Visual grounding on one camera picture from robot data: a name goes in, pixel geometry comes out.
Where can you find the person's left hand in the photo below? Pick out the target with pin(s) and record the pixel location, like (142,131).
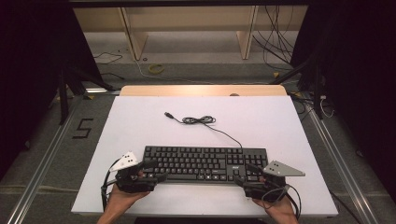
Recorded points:
(120,202)

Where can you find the black curtain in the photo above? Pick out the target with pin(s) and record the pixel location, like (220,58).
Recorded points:
(358,77)
(31,77)

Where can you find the long aluminium rail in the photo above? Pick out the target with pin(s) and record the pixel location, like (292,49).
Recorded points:
(40,174)
(342,174)

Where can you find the wooden table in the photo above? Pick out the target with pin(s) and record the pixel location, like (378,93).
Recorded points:
(186,90)

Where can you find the black metal stand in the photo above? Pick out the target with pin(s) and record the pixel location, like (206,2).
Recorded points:
(63,99)
(317,93)

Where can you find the short aluminium rail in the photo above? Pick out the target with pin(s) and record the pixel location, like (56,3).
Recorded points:
(99,90)

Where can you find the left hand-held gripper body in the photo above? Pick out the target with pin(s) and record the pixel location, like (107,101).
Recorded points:
(127,161)

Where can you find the white table board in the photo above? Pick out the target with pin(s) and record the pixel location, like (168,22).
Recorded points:
(264,124)

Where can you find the black keyboard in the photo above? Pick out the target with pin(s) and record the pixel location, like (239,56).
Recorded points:
(202,161)

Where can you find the yellow tape roll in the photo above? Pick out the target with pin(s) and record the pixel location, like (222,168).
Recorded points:
(149,69)

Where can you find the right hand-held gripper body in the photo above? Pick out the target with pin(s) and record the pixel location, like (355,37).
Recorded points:
(280,169)

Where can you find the person's right hand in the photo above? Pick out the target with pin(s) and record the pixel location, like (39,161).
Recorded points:
(280,211)

